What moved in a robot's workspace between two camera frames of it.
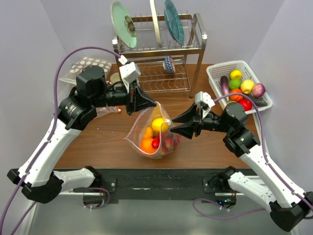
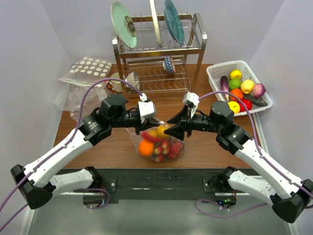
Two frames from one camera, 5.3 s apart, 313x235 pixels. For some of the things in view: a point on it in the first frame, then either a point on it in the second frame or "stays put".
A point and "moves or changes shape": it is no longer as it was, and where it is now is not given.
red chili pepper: (155, 142) to (146, 135)
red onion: (258, 90) stays put
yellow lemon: (156, 124) moves or changes shape
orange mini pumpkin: (235, 98) stays put
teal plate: (174, 23) stays put
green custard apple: (234, 83) stays put
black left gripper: (135, 101) to (147, 125)
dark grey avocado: (259, 102) stays put
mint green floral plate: (123, 24) stays put
